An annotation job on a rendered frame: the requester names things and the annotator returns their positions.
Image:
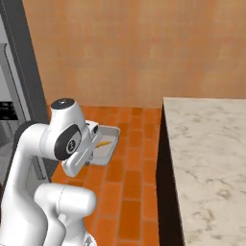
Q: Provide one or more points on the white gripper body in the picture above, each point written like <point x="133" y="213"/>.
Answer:
<point x="80" y="157"/>

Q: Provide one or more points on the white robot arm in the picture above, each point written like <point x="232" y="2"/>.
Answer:
<point x="29" y="179"/>

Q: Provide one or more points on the grey food container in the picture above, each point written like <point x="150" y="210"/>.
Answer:
<point x="108" y="153"/>

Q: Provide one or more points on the orange food piece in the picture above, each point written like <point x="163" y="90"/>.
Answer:
<point x="104" y="143"/>

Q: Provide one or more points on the dark grey fridge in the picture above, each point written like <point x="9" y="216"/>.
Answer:
<point x="29" y="80"/>

